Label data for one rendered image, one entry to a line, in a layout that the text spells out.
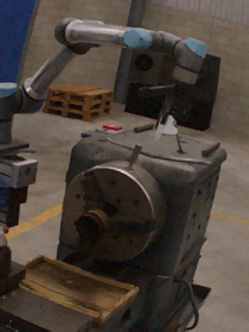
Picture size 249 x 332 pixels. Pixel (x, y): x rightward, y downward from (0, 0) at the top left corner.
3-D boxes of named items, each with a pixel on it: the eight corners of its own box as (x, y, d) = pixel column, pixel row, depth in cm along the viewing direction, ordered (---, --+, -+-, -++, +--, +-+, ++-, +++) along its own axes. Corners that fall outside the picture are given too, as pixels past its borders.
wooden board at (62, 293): (40, 263, 194) (41, 252, 193) (137, 296, 182) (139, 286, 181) (-3, 286, 166) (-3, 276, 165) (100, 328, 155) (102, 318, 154)
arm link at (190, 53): (194, 38, 181) (213, 47, 177) (183, 66, 185) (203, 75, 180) (180, 33, 175) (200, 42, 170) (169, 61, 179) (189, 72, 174)
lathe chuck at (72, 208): (62, 228, 207) (91, 146, 198) (141, 269, 198) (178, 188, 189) (51, 234, 199) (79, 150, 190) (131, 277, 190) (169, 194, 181)
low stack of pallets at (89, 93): (67, 105, 1089) (72, 82, 1079) (111, 114, 1069) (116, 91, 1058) (40, 112, 971) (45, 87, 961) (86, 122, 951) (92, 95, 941)
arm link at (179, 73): (175, 66, 175) (175, 63, 183) (171, 79, 176) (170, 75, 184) (199, 75, 175) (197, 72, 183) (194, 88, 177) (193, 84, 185)
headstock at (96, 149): (111, 207, 272) (127, 121, 263) (210, 233, 257) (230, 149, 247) (50, 239, 217) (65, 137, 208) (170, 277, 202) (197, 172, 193)
